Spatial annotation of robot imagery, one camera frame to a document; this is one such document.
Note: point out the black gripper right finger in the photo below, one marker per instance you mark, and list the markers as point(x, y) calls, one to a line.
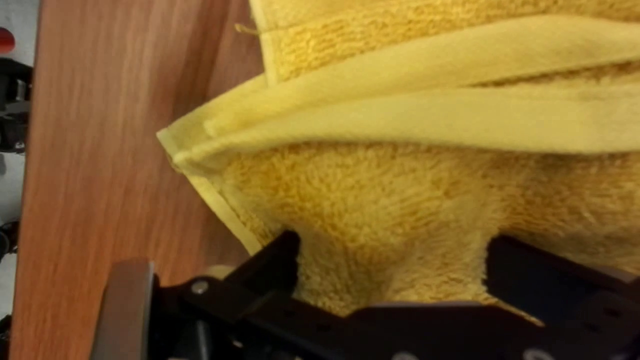
point(550, 287)

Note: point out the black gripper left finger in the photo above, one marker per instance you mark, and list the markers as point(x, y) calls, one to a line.
point(271, 271)

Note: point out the yellow towel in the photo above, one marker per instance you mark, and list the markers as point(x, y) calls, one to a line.
point(401, 137)

